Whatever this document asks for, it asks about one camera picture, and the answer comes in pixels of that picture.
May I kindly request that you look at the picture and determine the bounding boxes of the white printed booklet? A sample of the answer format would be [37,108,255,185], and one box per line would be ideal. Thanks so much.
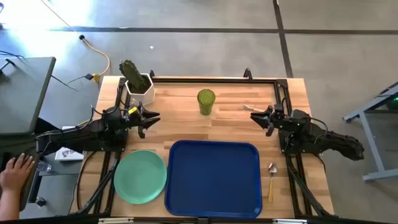
[55,126,86,162]

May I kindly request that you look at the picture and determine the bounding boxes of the grey side table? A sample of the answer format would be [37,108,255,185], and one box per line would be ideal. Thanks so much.
[0,57,57,136]

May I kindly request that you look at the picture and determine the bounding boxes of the blue plastic tray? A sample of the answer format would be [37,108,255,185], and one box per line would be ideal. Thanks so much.
[164,139,263,219]

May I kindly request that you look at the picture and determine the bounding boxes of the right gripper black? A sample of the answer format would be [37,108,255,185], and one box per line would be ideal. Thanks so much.
[250,104,295,132]

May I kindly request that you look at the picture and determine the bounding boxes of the green faceted plastic cup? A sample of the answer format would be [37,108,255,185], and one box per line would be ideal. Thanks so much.
[197,89,216,116]

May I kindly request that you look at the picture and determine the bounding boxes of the white hexagonal plant pot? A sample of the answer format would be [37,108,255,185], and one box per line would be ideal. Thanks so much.
[124,73,155,106]

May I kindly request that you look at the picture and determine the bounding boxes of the person's forearm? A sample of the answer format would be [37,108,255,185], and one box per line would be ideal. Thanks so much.
[0,189,21,222]

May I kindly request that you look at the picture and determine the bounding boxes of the spoon with wooden handle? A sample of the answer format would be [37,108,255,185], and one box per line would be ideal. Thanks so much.
[267,162,279,203]

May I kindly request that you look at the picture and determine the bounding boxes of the black bar with silver brackets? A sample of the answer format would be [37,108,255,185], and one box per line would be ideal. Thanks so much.
[0,213,398,224]

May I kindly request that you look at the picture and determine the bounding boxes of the yellow floor cable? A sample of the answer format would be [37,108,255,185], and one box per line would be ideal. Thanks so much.
[40,0,111,84]

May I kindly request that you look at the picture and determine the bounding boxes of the clear plastic bottle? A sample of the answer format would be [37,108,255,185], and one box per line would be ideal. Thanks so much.
[37,161,53,174]

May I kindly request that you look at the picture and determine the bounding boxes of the grey metal table frame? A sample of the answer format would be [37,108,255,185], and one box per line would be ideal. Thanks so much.
[343,82,398,182]

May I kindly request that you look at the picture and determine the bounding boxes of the green cactus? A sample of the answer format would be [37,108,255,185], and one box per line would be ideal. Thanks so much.
[119,59,150,93]

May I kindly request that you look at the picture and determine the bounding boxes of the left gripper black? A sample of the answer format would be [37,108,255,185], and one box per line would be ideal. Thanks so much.
[121,104,162,129]

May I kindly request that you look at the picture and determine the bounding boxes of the silver fork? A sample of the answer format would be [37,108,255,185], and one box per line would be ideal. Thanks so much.
[242,104,265,113]

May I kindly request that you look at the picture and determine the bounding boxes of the person's hand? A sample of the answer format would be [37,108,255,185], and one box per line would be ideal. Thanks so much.
[0,152,36,193]

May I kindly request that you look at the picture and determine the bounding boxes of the black keyboard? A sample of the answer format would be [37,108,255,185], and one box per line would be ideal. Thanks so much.
[18,152,42,213]

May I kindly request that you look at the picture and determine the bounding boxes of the black floor cable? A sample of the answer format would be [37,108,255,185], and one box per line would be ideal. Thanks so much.
[0,49,94,93]

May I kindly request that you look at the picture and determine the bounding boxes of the black aluminium table frame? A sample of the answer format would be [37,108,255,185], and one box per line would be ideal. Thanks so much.
[76,67,335,218]

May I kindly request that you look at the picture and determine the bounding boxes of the green round plate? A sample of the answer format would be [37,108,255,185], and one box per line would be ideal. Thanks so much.
[113,149,168,205]

